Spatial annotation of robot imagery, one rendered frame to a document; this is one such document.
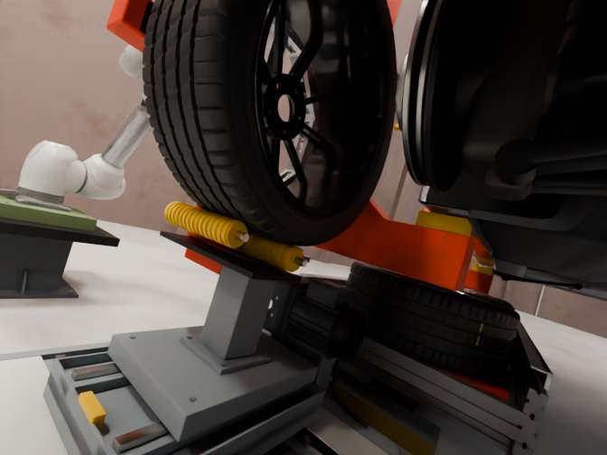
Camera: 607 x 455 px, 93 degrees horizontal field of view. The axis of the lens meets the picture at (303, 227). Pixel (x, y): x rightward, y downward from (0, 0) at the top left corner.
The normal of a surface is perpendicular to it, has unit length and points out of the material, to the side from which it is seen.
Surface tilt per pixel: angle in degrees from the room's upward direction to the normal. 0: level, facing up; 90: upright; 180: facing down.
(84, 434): 90
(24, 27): 90
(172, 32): 100
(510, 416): 90
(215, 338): 90
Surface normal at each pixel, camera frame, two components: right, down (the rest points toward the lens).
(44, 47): 0.78, 0.22
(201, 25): -0.61, -0.01
